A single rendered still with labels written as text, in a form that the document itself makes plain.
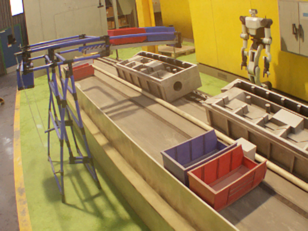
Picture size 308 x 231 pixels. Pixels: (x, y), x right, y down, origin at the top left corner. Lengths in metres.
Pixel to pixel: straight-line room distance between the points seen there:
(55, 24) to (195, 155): 7.34
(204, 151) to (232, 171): 0.22
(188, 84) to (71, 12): 6.57
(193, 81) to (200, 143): 0.92
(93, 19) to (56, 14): 1.33
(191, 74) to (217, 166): 1.13
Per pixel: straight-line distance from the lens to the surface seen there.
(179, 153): 1.28
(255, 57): 3.54
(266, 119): 1.40
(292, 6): 3.47
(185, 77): 2.12
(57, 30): 8.22
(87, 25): 8.42
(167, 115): 1.89
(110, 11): 12.03
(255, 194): 1.18
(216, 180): 1.21
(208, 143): 1.38
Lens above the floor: 1.55
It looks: 25 degrees down
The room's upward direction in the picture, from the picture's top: 7 degrees counter-clockwise
